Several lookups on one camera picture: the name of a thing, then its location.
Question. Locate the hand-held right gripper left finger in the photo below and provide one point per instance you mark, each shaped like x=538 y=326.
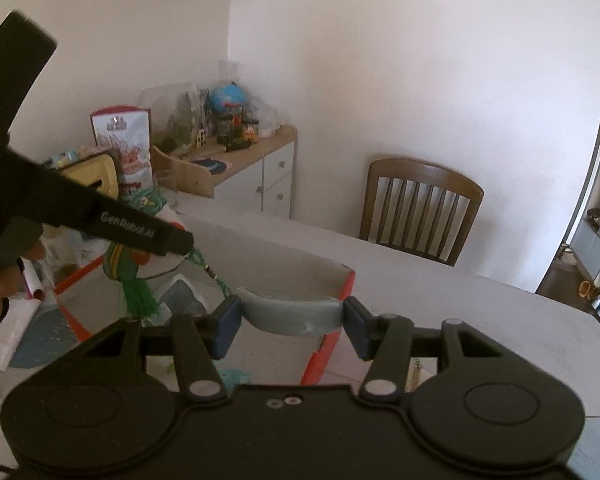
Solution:
x=227 y=329

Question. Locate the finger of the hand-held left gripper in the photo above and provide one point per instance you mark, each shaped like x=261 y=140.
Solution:
x=177 y=241

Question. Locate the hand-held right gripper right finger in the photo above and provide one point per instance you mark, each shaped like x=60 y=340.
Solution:
x=358 y=331

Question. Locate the pale blue curved plastic piece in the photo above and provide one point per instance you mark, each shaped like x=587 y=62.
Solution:
x=290 y=312

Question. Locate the red and white cardboard box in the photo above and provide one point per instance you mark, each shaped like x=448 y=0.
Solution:
x=280 y=255

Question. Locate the green striped plush toy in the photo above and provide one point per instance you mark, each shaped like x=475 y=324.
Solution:
x=127 y=270

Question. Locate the yellow tissue box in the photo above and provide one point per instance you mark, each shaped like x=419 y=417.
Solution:
x=97 y=172

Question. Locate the small wooden desk organizer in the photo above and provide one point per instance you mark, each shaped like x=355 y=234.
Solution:
x=190 y=172

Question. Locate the red and white paper bag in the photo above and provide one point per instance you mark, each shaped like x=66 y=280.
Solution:
x=125 y=150

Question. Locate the white cabinet with wooden top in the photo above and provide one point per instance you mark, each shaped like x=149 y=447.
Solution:
x=265 y=180

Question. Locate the dark glass jar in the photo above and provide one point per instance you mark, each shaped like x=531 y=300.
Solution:
x=225 y=130

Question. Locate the clear plastic wrapping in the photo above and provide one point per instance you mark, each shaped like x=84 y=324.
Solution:
x=172 y=115

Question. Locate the orange label jar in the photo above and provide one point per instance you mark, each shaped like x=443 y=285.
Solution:
x=250 y=131

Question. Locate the white plastic bag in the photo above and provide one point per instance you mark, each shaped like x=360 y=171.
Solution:
x=15 y=320

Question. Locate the wooden slatted chair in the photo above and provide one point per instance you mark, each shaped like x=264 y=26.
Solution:
x=420 y=200

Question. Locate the blue globe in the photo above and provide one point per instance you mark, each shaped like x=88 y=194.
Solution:
x=227 y=99

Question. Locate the orange shoe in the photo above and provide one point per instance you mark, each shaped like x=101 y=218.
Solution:
x=586 y=289

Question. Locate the grey low cabinet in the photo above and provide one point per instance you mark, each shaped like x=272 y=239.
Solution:
x=595 y=250

